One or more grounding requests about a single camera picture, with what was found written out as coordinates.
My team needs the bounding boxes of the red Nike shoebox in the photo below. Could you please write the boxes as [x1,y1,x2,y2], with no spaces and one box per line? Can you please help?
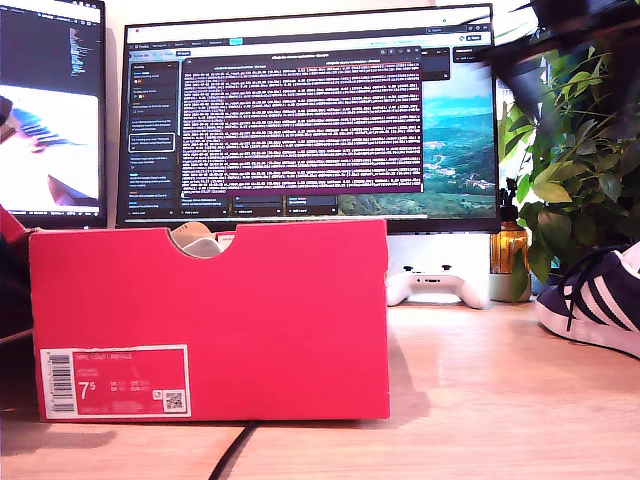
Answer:
[0,203,391,424]

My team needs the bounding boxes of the blue suede sneaker white stripes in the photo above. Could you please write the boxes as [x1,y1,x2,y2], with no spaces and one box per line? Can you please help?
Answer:
[533,242,640,360]

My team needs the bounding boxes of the wide black Huawei monitor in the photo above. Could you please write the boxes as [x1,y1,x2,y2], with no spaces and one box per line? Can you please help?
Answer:
[115,3,502,235]

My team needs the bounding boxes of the white game controller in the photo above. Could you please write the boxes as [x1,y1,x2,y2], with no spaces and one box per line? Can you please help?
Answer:
[385,264,491,310]

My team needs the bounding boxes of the small white round pot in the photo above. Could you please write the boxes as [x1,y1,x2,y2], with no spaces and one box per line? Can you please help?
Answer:
[488,272,534,303]

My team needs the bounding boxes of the amber glass pump bottle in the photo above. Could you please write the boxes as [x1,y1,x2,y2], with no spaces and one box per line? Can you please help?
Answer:
[489,177,531,276]

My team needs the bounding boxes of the green leafy houseplant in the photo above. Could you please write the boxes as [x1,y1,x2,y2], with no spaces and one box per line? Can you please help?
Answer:
[494,29,640,304]

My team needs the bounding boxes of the black computer monitor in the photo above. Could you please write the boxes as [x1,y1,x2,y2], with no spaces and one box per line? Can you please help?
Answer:
[0,0,109,231]

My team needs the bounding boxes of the black table cable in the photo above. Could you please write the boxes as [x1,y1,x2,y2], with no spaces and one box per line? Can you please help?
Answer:
[208,419,261,480]

